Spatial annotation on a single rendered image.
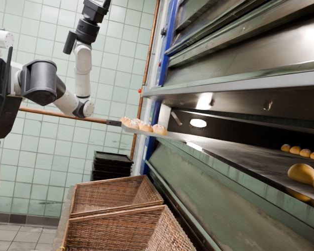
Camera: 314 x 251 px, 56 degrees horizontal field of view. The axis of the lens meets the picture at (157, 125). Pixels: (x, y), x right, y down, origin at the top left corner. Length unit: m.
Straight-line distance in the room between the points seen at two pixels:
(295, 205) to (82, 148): 2.49
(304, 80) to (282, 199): 0.34
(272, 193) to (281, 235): 0.10
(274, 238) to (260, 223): 0.07
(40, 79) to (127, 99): 1.91
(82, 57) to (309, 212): 0.98
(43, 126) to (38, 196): 0.68
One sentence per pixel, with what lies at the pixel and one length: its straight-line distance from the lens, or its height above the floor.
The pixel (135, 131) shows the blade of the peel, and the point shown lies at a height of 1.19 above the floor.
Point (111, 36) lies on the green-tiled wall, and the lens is 3.04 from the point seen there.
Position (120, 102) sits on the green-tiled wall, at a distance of 2.98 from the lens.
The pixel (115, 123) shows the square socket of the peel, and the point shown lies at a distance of 1.77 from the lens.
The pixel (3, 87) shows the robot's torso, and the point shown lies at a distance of 1.16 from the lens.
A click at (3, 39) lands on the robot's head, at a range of 1.29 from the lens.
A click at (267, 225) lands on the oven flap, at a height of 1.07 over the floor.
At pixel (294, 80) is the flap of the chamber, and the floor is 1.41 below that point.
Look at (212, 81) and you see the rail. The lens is 0.88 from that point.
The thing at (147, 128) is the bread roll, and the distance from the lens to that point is 1.55.
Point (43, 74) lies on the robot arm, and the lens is 1.16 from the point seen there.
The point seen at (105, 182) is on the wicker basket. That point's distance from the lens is 2.10.
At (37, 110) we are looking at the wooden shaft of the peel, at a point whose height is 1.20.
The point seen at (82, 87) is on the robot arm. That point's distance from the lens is 1.37.
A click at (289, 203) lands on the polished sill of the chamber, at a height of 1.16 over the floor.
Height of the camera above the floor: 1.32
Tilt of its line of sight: 3 degrees down
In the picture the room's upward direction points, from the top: 10 degrees clockwise
